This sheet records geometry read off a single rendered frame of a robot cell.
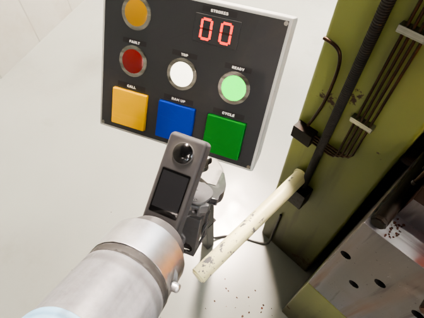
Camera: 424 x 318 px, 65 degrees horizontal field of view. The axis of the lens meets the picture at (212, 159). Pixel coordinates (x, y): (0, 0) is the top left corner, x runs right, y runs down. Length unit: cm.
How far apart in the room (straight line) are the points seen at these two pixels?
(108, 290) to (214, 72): 42
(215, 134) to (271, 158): 124
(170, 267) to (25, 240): 152
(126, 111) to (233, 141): 22
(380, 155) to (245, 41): 44
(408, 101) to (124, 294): 62
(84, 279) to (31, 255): 148
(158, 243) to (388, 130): 60
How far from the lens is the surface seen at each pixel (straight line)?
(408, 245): 72
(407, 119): 77
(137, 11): 65
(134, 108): 68
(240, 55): 59
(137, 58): 66
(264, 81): 59
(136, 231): 34
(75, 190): 186
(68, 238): 175
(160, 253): 33
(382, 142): 83
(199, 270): 90
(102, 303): 29
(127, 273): 31
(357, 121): 81
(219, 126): 62
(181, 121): 65
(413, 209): 71
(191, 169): 37
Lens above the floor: 151
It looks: 56 degrees down
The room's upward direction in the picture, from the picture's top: straight up
